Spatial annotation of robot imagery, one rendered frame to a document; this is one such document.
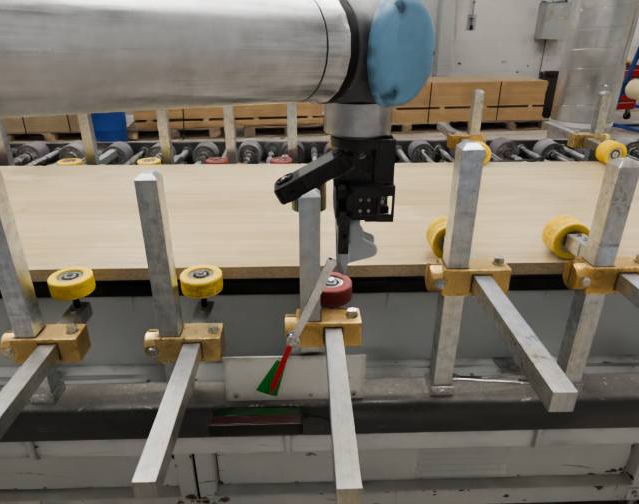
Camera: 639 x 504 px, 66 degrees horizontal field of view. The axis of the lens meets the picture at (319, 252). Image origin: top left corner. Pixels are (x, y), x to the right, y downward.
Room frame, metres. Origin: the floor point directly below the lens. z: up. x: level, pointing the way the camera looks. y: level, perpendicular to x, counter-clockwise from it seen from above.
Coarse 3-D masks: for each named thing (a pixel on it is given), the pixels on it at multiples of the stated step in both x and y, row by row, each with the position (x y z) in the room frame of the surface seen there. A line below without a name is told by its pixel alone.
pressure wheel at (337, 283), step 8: (328, 280) 0.80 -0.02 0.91; (336, 280) 0.82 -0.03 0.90; (344, 280) 0.81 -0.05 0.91; (328, 288) 0.78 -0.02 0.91; (336, 288) 0.78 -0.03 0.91; (344, 288) 0.78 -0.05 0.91; (320, 296) 0.77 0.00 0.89; (328, 296) 0.77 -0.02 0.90; (336, 296) 0.77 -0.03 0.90; (344, 296) 0.78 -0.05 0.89; (320, 304) 0.77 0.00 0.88; (328, 304) 0.77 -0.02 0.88; (336, 304) 0.77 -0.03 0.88; (344, 304) 0.78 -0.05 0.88
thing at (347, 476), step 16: (336, 336) 0.70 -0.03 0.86; (336, 352) 0.65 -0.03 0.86; (336, 368) 0.61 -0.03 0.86; (336, 384) 0.57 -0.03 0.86; (336, 400) 0.54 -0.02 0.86; (336, 416) 0.51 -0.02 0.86; (352, 416) 0.51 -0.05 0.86; (336, 432) 0.48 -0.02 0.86; (352, 432) 0.48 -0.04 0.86; (336, 448) 0.45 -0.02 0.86; (352, 448) 0.45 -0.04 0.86; (336, 464) 0.43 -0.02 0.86; (352, 464) 0.43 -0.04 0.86; (336, 480) 0.41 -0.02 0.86; (352, 480) 0.41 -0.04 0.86; (336, 496) 0.39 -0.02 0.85; (352, 496) 0.39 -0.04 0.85
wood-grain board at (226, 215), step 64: (64, 192) 1.37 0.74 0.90; (128, 192) 1.37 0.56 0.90; (192, 192) 1.37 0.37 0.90; (256, 192) 1.37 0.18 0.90; (448, 192) 1.37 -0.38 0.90; (512, 192) 1.37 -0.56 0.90; (576, 192) 1.37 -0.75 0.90; (64, 256) 0.93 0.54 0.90; (128, 256) 0.93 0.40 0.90; (192, 256) 0.93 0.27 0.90; (256, 256) 0.93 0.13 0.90; (320, 256) 0.93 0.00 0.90; (384, 256) 0.93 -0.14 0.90; (512, 256) 0.93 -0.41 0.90
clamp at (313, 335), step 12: (324, 312) 0.76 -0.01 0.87; (336, 312) 0.76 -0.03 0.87; (288, 324) 0.73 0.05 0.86; (312, 324) 0.72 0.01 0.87; (324, 324) 0.72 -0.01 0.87; (336, 324) 0.72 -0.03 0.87; (348, 324) 0.72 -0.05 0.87; (360, 324) 0.72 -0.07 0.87; (312, 336) 0.72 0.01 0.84; (324, 336) 0.72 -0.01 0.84; (348, 336) 0.72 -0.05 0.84; (360, 336) 0.72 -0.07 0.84
